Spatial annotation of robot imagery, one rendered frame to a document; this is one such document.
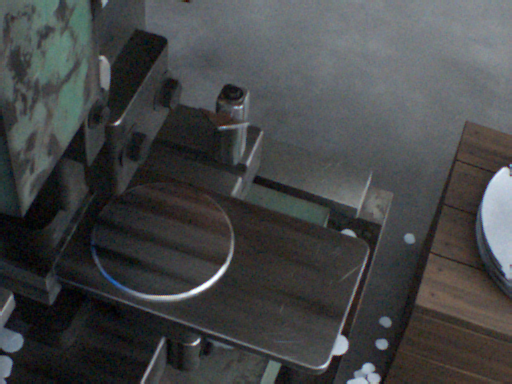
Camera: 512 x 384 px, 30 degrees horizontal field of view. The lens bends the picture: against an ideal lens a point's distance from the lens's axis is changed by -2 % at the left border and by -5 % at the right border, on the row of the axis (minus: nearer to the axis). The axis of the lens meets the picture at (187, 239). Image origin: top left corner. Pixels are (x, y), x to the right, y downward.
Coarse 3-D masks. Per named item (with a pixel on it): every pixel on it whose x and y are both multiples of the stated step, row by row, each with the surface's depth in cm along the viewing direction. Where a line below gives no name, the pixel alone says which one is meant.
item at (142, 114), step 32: (128, 0) 69; (128, 32) 71; (128, 64) 70; (160, 64) 72; (128, 96) 68; (160, 96) 73; (128, 128) 69; (64, 160) 68; (96, 160) 71; (128, 160) 71; (64, 192) 71
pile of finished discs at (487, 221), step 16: (496, 176) 140; (496, 192) 139; (480, 208) 139; (496, 208) 137; (480, 224) 137; (496, 224) 135; (480, 240) 136; (496, 240) 134; (496, 256) 132; (496, 272) 132
